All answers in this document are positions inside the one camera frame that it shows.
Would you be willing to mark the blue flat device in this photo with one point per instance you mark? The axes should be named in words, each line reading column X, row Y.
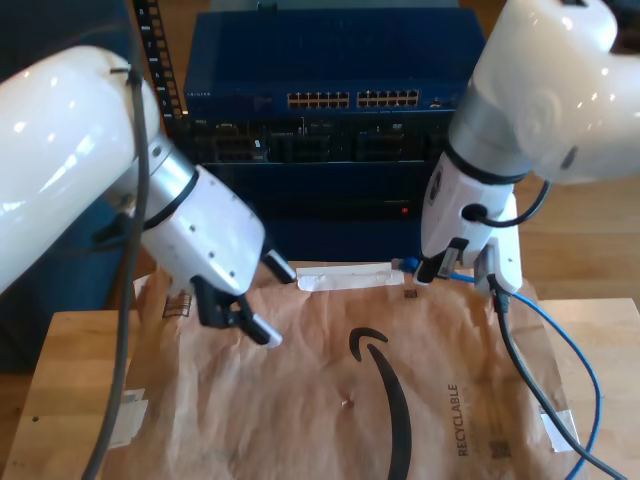
column 340, row 241

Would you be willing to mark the brown paper mailer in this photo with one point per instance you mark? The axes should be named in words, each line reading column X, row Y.
column 300, row 400

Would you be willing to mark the black rack server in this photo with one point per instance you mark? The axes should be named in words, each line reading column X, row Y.
column 340, row 145

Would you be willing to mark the teal sofa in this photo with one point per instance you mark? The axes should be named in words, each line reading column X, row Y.
column 60, row 325

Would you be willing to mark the blue network switch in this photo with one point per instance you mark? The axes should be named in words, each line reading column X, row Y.
column 325, row 55

